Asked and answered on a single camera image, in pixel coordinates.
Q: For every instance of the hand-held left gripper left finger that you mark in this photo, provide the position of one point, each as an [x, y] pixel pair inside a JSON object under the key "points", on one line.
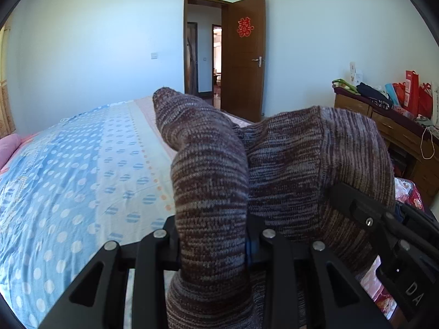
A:
{"points": [[168, 246]]}

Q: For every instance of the red paper door decoration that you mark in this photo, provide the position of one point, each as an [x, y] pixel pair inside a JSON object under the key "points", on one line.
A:
{"points": [[246, 26]]}

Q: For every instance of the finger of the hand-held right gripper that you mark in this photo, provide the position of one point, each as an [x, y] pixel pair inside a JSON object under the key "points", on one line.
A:
{"points": [[360, 209], [416, 214]]}

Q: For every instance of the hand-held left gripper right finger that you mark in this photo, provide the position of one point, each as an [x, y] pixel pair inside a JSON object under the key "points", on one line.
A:
{"points": [[252, 250]]}

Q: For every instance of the small red bag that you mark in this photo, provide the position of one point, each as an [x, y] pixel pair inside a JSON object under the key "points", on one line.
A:
{"points": [[400, 92]]}

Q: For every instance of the red printed blanket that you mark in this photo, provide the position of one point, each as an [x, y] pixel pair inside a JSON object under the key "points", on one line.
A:
{"points": [[410, 192]]}

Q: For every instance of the tall red gift bag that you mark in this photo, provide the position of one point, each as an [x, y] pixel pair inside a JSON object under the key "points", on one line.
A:
{"points": [[411, 92]]}

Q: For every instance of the green cloth item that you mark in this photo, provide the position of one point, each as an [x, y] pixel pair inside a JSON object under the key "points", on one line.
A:
{"points": [[344, 85]]}

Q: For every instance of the blue pink dotted bed sheet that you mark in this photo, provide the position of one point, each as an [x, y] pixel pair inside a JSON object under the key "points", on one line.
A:
{"points": [[68, 195]]}

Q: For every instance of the blue gift bag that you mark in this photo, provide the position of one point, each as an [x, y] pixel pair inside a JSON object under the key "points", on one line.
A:
{"points": [[391, 94]]}

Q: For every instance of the brown door frame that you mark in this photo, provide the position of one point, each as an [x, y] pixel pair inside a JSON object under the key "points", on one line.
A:
{"points": [[185, 41]]}

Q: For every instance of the yellow curtain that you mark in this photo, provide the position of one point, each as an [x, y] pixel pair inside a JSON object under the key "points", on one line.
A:
{"points": [[6, 109]]}

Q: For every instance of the wooden dresser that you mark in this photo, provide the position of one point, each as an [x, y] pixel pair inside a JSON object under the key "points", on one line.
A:
{"points": [[408, 133]]}

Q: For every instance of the brown knit sweater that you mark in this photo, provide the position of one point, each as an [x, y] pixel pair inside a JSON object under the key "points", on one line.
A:
{"points": [[212, 178]]}

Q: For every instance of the pink pillow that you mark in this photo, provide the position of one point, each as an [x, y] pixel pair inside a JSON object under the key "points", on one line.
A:
{"points": [[8, 150]]}

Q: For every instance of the white card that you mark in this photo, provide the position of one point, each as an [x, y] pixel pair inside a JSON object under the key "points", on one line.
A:
{"points": [[356, 73]]}

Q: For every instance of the maroon dresser cloth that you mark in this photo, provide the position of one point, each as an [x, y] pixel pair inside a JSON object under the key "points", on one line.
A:
{"points": [[387, 108]]}

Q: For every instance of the folded dark clothes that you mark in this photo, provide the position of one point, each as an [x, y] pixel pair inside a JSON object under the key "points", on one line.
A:
{"points": [[374, 94]]}

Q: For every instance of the brown wooden door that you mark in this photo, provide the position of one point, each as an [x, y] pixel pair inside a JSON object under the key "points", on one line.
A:
{"points": [[243, 75]]}

